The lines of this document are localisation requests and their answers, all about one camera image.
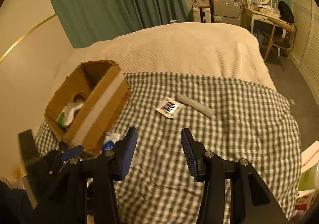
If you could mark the wooden dressing table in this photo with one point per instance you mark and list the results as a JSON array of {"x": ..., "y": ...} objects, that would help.
[{"x": 250, "y": 16}]

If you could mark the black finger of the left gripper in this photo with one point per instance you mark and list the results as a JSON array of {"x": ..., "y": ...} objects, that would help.
[{"x": 49, "y": 164}]

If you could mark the brown cardboard box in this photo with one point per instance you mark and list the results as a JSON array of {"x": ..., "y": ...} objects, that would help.
[{"x": 92, "y": 97}]

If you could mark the white louvered wardrobe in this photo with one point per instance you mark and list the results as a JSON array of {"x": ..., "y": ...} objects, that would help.
[{"x": 305, "y": 50}]

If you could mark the black bag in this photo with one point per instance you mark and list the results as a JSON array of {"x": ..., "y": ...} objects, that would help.
[{"x": 286, "y": 13}]

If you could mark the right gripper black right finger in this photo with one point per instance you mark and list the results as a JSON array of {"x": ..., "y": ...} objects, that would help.
[{"x": 251, "y": 201}]

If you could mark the clear plastic bottle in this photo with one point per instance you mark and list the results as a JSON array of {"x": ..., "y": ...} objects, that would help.
[{"x": 109, "y": 141}]

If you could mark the wooden chair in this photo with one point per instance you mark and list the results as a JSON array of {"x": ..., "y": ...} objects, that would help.
[{"x": 279, "y": 42}]

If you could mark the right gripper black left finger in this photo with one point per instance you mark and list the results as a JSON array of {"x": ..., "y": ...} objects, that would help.
[{"x": 99, "y": 175}]

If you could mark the grey cylindrical stick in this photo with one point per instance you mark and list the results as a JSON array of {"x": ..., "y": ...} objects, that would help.
[{"x": 208, "y": 112}]

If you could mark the grey cabinet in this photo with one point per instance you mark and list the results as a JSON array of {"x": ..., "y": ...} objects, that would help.
[{"x": 225, "y": 11}]

